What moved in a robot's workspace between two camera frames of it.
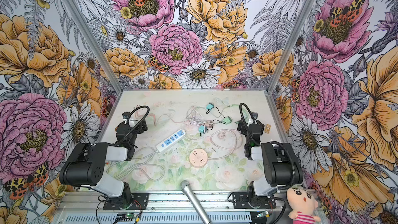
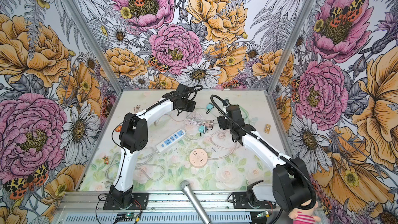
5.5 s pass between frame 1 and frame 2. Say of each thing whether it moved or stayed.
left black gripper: moved
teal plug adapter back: stayed
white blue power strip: stayed
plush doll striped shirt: stayed
